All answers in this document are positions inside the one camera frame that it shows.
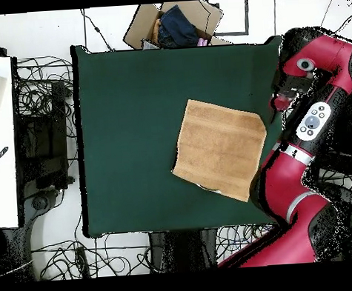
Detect tan terry towel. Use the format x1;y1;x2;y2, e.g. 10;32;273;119
167;94;271;207

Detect dark blue jeans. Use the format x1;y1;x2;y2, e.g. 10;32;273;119
155;3;201;50

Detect tan garment in box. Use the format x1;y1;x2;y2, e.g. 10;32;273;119
150;17;163;44

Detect open cardboard box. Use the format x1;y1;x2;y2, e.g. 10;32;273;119
121;0;233;52

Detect dark green table cloth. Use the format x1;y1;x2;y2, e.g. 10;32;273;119
70;32;297;239

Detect black power strip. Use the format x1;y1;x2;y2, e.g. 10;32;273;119
74;245;90;278

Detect white desk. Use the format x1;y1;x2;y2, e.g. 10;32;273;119
0;56;23;230

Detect black metal frame piece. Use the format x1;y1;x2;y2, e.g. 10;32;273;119
208;0;251;38

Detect black cable with adapter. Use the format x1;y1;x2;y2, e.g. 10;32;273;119
332;9;352;34

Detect tangle of black cables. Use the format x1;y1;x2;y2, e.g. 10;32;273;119
14;53;78;141
214;223;277;265
30;231;153;281

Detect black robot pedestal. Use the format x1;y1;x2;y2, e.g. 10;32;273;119
148;227;220;274

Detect black cable with inline plug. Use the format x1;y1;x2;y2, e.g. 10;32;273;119
79;6;116;54

